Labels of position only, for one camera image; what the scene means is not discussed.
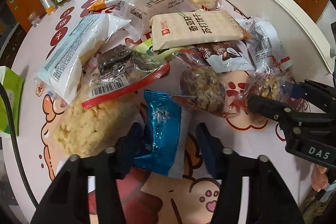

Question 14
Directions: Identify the white red snack bag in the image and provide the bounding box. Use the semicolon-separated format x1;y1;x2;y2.
236;17;292;73

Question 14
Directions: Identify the puffed rice cake pack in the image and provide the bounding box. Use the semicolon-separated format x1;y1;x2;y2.
51;93;140;158

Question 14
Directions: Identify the chocolate white wrapper snack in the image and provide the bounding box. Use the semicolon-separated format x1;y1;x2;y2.
178;40;256;74

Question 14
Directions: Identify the nut cluster clear pack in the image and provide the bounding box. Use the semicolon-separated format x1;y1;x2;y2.
171;66;240;118

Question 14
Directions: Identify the blue foil snack packet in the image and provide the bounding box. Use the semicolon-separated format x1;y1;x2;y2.
134;90;192;178

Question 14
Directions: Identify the white light-blue snack bag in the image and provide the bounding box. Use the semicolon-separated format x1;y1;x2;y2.
37;14;131;104

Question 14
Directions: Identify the beige soda cracker pack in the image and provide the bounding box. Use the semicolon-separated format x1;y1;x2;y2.
150;10;252;51

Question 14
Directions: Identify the seaweed snack red-edged bag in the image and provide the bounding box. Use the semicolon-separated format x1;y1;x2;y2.
80;40;170;109

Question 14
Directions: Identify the brown bread clear pack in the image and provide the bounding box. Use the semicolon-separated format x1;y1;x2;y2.
113;0;197;35

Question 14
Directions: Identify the white plastic storage bin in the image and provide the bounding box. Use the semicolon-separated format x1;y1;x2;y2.
227;0;335;80

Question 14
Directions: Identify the green tissue box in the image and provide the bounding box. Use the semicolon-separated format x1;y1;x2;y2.
0;66;24;137

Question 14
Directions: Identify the small glass jar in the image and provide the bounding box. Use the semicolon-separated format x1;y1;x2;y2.
27;10;41;27

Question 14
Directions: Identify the small metal can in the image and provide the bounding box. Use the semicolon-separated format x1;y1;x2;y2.
40;0;58;15

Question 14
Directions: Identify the orange white small packet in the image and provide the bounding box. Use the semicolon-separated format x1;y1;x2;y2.
88;0;122;11

